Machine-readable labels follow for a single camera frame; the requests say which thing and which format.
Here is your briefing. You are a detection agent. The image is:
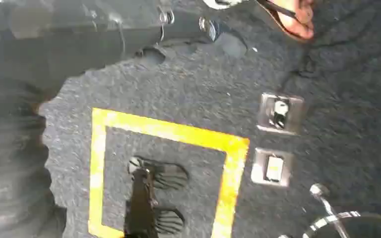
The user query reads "yellow tape square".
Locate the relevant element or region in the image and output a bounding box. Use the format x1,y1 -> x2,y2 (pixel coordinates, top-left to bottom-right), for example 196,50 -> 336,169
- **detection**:
88,108 -> 251,238

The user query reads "steel floor socket with plug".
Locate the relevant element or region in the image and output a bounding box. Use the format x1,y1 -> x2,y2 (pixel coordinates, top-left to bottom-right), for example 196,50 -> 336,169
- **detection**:
256,92 -> 305,136

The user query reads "steel floor socket box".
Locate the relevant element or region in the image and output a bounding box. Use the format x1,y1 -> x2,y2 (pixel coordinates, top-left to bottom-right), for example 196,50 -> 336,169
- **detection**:
251,147 -> 293,188

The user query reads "black robot leg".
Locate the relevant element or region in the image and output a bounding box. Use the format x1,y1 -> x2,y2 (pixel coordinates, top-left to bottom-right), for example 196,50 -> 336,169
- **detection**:
124,157 -> 160,238

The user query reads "dark sandal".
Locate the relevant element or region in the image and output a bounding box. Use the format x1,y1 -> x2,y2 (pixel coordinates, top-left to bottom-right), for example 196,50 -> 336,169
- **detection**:
254,0 -> 314,43

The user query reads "person's foot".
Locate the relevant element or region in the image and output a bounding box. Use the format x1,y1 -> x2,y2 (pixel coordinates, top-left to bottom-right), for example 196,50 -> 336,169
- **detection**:
274,0 -> 316,40

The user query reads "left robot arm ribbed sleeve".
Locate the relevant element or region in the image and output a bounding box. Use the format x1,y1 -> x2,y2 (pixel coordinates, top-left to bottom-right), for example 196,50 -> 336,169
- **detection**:
0,76 -> 68,238

